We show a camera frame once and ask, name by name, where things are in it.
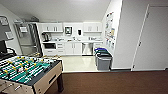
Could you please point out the stainless steel dishwasher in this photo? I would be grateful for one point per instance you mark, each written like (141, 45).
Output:
(87, 48)

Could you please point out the white drawer unit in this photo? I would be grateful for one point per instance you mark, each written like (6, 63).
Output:
(98, 45)
(60, 48)

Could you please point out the stainless steel refrigerator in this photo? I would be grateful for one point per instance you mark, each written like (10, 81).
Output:
(27, 38)

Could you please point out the foosball table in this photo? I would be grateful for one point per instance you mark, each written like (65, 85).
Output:
(26, 71)

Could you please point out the white door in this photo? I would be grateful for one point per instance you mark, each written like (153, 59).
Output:
(154, 36)

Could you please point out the grey bin with blue lid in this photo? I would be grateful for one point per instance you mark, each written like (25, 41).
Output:
(99, 50)

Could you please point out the black built-in microwave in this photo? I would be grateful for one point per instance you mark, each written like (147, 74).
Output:
(50, 46)

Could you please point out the white drawer under microwave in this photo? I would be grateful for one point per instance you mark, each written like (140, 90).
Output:
(50, 52)

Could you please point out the white two-door sink cabinet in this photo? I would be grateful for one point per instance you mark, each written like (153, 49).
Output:
(73, 48)

